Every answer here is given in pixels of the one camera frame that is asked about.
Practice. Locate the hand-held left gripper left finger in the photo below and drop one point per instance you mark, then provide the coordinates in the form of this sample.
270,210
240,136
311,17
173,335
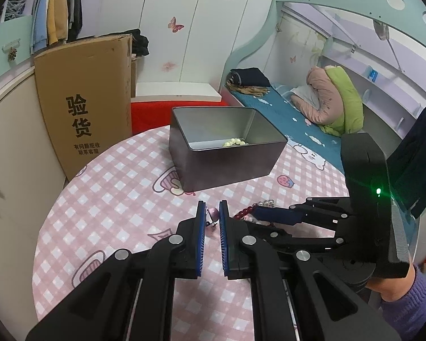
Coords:
201,238

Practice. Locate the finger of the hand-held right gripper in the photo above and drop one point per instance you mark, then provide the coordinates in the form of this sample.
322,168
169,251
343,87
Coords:
305,243
277,216

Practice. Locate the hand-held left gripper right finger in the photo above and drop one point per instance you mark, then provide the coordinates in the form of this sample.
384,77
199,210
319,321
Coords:
223,238

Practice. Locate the grey metal tin box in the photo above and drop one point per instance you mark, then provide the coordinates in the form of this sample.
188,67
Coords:
213,167

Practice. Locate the person's right forearm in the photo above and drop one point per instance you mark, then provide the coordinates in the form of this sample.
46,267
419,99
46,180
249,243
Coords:
408,305

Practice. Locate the dark navy garment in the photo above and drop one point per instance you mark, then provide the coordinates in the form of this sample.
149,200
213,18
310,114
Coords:
415,163

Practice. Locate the blue printed bed sheet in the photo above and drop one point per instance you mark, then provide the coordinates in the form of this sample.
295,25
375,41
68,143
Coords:
280,117

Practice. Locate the white pillow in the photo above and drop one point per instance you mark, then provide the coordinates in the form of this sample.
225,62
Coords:
305,96

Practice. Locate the green quilt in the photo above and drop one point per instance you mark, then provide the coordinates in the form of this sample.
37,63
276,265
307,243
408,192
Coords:
348,103

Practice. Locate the folded tan clothes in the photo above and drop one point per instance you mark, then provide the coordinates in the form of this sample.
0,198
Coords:
248,91

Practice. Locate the red upholstered bench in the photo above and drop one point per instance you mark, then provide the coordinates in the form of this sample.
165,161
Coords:
152,117

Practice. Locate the pink quilt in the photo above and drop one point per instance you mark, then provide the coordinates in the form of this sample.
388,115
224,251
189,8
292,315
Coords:
323,92

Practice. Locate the folded dark clothes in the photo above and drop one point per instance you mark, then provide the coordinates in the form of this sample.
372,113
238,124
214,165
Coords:
250,77

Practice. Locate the white board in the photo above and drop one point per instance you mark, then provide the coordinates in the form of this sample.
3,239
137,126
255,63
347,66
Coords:
177,90

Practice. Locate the small blue box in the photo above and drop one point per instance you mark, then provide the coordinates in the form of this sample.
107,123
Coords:
372,73

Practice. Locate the large cardboard box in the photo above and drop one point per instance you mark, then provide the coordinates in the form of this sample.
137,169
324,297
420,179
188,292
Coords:
81,113

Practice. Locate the small cardboard box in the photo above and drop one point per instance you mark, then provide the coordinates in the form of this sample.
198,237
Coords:
133,78

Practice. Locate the grey pink hanging cloth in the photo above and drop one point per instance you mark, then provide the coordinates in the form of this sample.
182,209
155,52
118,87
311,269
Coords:
380,30

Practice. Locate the pile of black clothes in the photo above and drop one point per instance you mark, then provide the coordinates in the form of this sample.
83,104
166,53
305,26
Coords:
138,42

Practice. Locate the cream low cabinet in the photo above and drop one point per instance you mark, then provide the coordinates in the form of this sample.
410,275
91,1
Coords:
14,149

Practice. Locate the white panel wardrobe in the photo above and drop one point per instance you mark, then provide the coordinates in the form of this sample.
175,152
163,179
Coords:
198,17

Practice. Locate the pink butterfly sticker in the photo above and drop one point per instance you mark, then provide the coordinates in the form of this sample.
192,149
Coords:
175,25

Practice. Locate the pine cone ornament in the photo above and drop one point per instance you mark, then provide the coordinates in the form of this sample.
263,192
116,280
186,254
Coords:
11,54

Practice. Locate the dark hanging jackets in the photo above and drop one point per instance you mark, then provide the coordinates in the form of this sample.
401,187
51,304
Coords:
74,3

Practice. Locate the tan hanging jacket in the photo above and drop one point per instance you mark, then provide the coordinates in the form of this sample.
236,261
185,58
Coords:
56,10

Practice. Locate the light blue hanging shirt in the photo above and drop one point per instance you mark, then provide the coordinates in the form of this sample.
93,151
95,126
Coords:
41,17

